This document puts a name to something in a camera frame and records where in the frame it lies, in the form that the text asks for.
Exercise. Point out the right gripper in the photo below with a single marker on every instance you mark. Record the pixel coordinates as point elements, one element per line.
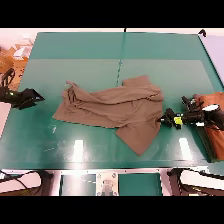
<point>174,118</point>

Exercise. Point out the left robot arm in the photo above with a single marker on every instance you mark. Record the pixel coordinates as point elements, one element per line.
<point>20,181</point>

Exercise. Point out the brown T-shirt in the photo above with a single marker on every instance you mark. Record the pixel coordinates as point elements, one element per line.
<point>110,106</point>

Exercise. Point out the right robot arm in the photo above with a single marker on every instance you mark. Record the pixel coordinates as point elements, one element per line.
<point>211,108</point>

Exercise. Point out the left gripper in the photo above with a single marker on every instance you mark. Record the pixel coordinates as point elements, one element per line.
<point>14,96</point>

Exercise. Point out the silver frame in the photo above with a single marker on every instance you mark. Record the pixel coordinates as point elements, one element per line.
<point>106,183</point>

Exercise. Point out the orange-brown folded garment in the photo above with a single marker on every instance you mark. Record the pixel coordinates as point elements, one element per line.
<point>216,141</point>

